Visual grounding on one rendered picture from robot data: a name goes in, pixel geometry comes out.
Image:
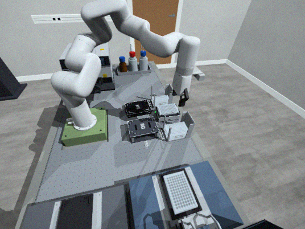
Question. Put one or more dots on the white plastic bottle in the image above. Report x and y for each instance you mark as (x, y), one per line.
(133, 65)

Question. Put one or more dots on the brown glass bottle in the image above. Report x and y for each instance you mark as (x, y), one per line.
(123, 68)

